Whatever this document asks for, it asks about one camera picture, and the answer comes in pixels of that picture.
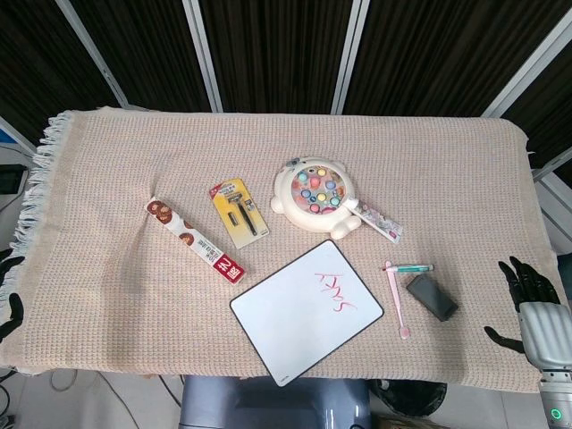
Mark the black monitor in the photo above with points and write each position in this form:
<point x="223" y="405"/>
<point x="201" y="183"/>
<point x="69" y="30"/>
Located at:
<point x="11" y="179"/>

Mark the yellow razor blister pack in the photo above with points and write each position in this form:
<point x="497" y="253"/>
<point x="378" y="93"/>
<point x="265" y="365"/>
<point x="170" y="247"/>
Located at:
<point x="223" y="201"/>

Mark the black round object on floor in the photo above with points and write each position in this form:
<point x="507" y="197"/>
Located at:
<point x="411" y="400"/>

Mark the cream fishing game toy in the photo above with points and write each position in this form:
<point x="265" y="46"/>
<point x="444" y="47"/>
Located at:
<point x="295" y="210"/>

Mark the black whiteboard eraser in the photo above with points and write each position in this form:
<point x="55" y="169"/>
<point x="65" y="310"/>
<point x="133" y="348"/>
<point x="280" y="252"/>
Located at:
<point x="431" y="297"/>

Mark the pink toothbrush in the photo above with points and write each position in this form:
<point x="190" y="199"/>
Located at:
<point x="395" y="295"/>

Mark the black framed whiteboard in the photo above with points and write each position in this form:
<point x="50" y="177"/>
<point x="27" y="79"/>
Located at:
<point x="290" y="322"/>

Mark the silver aluminium frame post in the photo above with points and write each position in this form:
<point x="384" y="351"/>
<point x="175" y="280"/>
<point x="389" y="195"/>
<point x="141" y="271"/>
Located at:
<point x="353" y="49"/>
<point x="527" y="67"/>
<point x="201" y="49"/>
<point x="89" y="49"/>

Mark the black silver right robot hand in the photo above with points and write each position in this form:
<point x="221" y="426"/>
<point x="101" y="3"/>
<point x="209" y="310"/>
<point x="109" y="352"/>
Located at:
<point x="543" y="326"/>

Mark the white printed tube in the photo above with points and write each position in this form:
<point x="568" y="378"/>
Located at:
<point x="375" y="219"/>

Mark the green marker pen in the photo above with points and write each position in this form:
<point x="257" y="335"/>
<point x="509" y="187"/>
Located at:
<point x="415" y="268"/>

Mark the dark partition panel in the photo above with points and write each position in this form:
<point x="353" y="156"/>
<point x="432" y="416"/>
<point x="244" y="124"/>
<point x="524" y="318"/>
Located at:
<point x="31" y="58"/>
<point x="549" y="120"/>
<point x="143" y="49"/>
<point x="277" y="49"/>
<point x="447" y="49"/>

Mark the long baking paper box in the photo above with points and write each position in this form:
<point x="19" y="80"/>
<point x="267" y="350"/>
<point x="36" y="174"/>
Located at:
<point x="196" y="241"/>

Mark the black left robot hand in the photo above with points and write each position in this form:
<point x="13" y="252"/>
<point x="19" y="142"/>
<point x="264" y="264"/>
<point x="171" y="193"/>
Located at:
<point x="13" y="308"/>

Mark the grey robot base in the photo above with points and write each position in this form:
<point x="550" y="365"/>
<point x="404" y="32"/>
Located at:
<point x="268" y="402"/>

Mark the beige waffle tablecloth with fringe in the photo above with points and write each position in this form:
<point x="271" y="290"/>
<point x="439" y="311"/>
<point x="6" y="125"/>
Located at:
<point x="134" y="313"/>

